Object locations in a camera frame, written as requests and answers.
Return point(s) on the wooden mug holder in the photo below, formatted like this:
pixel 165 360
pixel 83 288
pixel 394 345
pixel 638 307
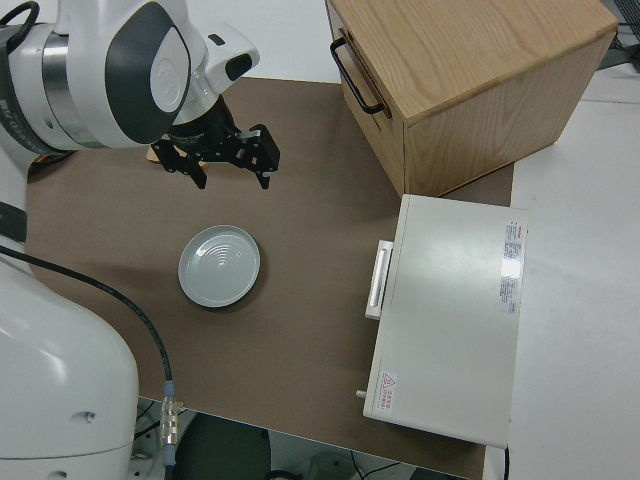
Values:
pixel 150 156

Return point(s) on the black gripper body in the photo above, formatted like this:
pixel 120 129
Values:
pixel 207 132

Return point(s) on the gray round plate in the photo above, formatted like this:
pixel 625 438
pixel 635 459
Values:
pixel 220 265

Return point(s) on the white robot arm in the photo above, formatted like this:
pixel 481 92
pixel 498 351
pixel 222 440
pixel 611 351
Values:
pixel 75 75

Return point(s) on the white toaster oven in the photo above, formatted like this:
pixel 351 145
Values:
pixel 450 320

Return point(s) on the light wooden box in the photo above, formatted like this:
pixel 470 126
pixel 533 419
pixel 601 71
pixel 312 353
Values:
pixel 475 75

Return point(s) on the brown table mat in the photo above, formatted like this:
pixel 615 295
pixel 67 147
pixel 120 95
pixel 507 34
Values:
pixel 300 225

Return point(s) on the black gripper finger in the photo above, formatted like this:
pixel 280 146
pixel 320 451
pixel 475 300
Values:
pixel 265 155
pixel 185 165

